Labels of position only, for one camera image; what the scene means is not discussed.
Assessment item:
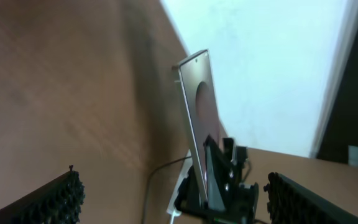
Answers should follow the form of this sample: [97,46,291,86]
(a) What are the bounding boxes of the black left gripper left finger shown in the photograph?
[0,165,85,224]

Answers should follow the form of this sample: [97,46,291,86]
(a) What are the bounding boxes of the white power strip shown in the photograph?
[167,150,193,220]

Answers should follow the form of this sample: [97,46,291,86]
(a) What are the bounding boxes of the black charger cable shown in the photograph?
[140,155,193,224]

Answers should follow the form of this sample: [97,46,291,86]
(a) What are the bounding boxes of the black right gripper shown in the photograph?
[174,136,259,224]

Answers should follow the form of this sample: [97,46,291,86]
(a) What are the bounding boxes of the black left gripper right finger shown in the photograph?
[264,172,358,224]

